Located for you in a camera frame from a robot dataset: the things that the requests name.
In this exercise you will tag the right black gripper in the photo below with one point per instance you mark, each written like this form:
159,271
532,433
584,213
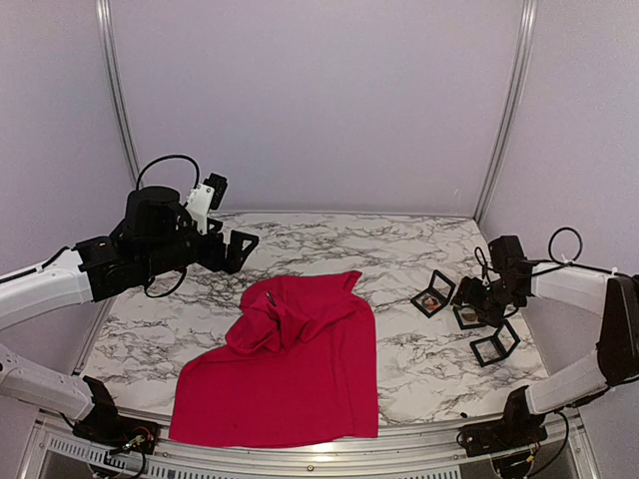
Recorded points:
467,294

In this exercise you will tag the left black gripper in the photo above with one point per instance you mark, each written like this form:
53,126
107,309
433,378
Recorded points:
216,261

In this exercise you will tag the brown round brooch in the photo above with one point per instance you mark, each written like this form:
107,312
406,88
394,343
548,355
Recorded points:
430,302

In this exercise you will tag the red t-shirt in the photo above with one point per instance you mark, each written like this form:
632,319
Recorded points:
299,373

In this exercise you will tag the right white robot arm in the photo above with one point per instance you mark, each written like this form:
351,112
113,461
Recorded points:
586,318

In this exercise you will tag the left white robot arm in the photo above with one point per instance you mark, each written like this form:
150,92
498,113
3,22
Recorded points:
161,232

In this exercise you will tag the black open display box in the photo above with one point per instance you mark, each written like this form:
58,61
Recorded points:
439,286
496,347
463,325

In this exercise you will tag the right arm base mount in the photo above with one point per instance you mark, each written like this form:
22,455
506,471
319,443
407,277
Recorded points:
517,427

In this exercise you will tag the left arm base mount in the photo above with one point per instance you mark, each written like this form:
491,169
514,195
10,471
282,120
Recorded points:
104,423

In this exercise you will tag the left aluminium frame post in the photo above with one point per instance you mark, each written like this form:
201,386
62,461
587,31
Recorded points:
106,31

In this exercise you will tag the aluminium frame post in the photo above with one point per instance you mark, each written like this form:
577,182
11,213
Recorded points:
106,31
514,92

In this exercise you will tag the right aluminium frame post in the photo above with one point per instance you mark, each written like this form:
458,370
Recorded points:
514,92

